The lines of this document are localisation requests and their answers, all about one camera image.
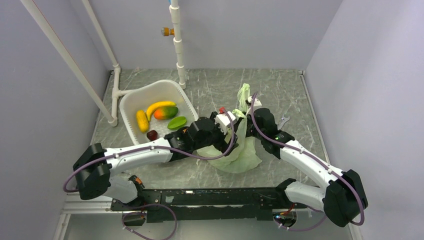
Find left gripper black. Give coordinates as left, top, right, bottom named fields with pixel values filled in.
left=193, top=112, right=239, bottom=156

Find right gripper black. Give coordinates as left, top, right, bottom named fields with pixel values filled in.
left=231, top=111, right=265, bottom=141

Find light green plastic bag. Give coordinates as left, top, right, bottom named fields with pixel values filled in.
left=208, top=83, right=262, bottom=174

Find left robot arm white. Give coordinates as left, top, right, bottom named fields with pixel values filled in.
left=71, top=112, right=238, bottom=210

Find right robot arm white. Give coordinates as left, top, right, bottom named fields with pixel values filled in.
left=246, top=108, right=369, bottom=227

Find green fake star fruit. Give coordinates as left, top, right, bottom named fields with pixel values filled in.
left=167, top=116, right=187, bottom=130

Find orange green fake mango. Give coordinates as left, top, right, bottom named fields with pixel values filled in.
left=153, top=106, right=179, bottom=121

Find yellow fake corn cob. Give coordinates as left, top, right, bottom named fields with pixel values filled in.
left=135, top=110, right=149, bottom=133

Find silver open-end wrench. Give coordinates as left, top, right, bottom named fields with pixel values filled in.
left=277, top=115, right=291, bottom=129

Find white plastic basket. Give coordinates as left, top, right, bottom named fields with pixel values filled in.
left=119, top=79, right=199, bottom=145

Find thin white diagonal pipe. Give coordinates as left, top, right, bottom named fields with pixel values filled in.
left=81, top=0, right=132, bottom=126

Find orange pipe valve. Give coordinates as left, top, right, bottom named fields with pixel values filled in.
left=161, top=27, right=175, bottom=37

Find white vertical pvc pipe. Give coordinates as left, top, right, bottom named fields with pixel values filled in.
left=169, top=0, right=187, bottom=90

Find white diagonal pvc pipe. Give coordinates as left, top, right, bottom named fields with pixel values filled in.
left=21, top=0, right=118, bottom=127

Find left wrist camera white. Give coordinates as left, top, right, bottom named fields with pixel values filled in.
left=214, top=107, right=237, bottom=134

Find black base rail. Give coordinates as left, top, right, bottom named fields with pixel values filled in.
left=110, top=187, right=306, bottom=223

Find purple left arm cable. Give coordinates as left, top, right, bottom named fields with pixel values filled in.
left=62, top=110, right=237, bottom=240

